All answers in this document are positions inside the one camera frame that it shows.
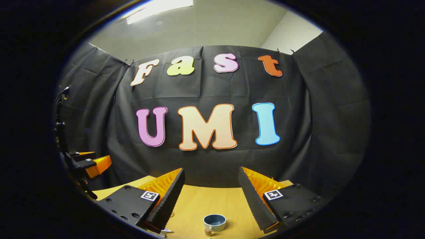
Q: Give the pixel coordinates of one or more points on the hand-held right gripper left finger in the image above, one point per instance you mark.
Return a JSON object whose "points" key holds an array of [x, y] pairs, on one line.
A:
{"points": [[167, 202]]}

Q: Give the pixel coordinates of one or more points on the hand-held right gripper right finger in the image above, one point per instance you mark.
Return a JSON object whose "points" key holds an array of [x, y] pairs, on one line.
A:
{"points": [[254, 202]]}

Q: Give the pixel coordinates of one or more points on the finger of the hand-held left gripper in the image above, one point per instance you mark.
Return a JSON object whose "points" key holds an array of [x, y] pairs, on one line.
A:
{"points": [[81, 156], [98, 166]]}

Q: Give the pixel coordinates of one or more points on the black backdrop cloth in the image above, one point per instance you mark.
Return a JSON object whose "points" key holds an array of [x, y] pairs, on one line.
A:
{"points": [[295, 132]]}

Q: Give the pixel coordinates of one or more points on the wooden desktop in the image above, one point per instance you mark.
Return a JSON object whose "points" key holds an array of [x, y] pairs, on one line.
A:
{"points": [[199, 205]]}

